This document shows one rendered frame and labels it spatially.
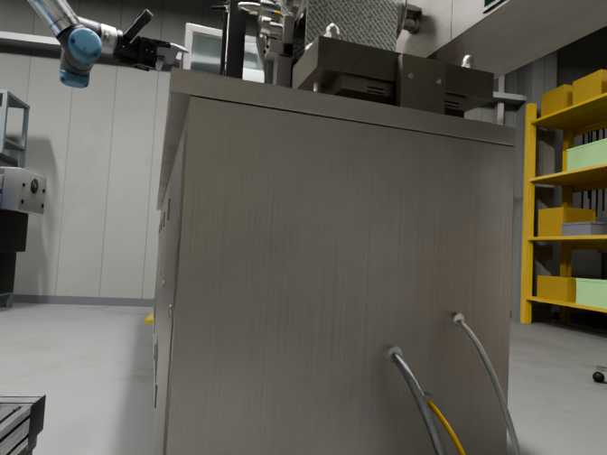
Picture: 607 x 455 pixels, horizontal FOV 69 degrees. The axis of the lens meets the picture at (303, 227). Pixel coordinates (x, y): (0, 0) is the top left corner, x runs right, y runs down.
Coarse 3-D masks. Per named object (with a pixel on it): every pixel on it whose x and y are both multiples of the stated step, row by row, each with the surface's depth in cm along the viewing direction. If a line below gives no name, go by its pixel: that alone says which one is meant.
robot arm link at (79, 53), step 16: (32, 0) 107; (48, 0) 107; (64, 0) 110; (48, 16) 108; (64, 16) 109; (64, 32) 109; (80, 32) 109; (64, 48) 112; (80, 48) 109; (96, 48) 111; (80, 64) 115
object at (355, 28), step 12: (312, 12) 103; (324, 12) 104; (336, 12) 105; (348, 12) 106; (312, 24) 103; (324, 24) 104; (336, 24) 105; (348, 24) 106; (360, 24) 107; (372, 24) 108; (384, 24) 109; (396, 24) 110; (312, 36) 103; (348, 36) 106; (360, 36) 107; (372, 36) 108; (384, 36) 109; (396, 36) 110; (384, 48) 109
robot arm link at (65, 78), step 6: (60, 66) 122; (66, 66) 119; (60, 72) 122; (66, 72) 121; (72, 72) 121; (78, 72) 120; (84, 72) 121; (60, 78) 122; (66, 78) 121; (72, 78) 121; (78, 78) 122; (84, 78) 123; (66, 84) 124; (72, 84) 124; (78, 84) 124; (84, 84) 124
